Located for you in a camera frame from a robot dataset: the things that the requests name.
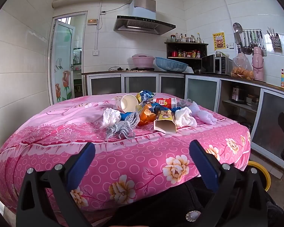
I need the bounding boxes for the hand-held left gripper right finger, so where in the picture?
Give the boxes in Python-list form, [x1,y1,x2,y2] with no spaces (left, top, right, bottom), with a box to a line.
[189,139,268,227]

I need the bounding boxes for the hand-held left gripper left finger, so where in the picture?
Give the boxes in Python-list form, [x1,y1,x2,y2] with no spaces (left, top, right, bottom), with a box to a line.
[16,142,96,227]

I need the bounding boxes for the yellow bucket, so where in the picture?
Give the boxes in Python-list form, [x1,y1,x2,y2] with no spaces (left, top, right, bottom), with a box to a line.
[247,160,271,192]

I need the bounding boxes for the white plastic bag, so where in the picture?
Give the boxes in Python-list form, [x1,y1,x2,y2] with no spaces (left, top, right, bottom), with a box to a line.
[190,101,215,125]

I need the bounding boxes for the white tissue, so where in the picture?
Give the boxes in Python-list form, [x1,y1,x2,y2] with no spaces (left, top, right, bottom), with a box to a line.
[102,108,122,128]
[175,106,197,127]

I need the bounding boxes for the grey knitted cloth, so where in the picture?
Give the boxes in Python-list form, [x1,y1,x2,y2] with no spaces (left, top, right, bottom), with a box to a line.
[106,112,140,139]

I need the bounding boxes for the yellow cardboard box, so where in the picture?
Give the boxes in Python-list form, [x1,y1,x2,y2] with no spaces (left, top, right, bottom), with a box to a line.
[154,110,177,134]

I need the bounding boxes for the clear plastic wrapper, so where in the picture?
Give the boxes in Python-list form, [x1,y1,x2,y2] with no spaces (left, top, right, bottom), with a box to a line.
[176,98,192,108]

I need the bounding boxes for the red white carton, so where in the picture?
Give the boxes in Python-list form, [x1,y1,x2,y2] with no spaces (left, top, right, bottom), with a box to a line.
[155,97,177,110]

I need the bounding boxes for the orange peel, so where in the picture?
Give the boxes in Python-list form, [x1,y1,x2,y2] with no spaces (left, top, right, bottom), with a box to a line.
[138,103,158,126]

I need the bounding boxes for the blue rubber glove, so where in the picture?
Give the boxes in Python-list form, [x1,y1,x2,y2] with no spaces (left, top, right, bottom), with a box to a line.
[151,103,181,112]

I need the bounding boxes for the red and white paper cup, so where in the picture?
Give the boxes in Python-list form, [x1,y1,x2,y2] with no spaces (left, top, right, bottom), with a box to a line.
[115,94,140,113]

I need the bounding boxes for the blue yellow snack packet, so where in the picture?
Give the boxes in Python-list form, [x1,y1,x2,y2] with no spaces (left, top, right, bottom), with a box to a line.
[135,90,156,115]

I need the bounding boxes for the person's dark clothing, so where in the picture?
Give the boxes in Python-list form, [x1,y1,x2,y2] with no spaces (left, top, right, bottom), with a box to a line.
[104,177,284,227]

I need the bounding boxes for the pink floral tablecloth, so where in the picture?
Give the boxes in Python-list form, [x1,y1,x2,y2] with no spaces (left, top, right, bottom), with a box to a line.
[0,92,251,220]

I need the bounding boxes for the rice cooker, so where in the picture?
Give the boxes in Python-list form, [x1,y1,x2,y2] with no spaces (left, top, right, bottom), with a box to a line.
[231,86,247,104]

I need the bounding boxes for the kitchen counter cabinet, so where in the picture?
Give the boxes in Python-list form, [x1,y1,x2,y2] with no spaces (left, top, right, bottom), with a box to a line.
[82,70,284,171]

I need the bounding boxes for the pink thermos jug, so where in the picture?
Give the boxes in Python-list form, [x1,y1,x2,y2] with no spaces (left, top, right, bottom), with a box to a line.
[251,47,265,81]

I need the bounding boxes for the plastic bag of oranges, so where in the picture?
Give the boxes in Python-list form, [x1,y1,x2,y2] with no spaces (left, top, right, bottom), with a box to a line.
[231,53,254,81]

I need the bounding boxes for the glass door with rose print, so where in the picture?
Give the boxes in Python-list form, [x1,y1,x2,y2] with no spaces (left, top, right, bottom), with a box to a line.
[48,20,74,104]

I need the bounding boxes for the black microwave oven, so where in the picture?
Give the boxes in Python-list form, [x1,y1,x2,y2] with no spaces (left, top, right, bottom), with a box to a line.
[201,54,233,75]

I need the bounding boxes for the chopstick holder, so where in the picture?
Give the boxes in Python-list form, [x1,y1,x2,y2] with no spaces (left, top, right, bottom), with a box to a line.
[266,27,282,52]

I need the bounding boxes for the dark wooden shelf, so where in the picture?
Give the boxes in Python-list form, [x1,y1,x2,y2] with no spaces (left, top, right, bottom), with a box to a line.
[164,42,209,67]

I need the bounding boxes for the blue plastic basket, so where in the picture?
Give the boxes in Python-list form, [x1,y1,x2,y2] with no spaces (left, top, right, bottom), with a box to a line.
[155,57,189,72]

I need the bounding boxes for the hanging kitchen utensils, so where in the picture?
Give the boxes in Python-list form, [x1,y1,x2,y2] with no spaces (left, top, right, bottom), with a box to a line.
[233,22,267,57]

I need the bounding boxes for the row of seasoning jars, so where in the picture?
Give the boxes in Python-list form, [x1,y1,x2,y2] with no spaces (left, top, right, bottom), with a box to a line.
[172,49,201,59]

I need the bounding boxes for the pink plastic basin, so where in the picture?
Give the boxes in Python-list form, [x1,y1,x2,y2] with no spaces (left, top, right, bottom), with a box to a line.
[132,54,155,68]

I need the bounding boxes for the row of glass bottles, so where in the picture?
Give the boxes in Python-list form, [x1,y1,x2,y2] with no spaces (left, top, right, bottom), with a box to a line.
[170,33,203,44]

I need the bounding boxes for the steel range hood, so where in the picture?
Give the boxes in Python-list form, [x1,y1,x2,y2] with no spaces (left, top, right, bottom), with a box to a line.
[113,0,176,35]

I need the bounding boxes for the yellow wall poster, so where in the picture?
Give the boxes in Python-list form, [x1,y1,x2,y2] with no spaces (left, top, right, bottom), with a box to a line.
[212,32,226,51]

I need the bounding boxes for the white exhaust duct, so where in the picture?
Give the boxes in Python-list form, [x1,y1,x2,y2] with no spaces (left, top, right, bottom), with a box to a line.
[52,0,136,9]

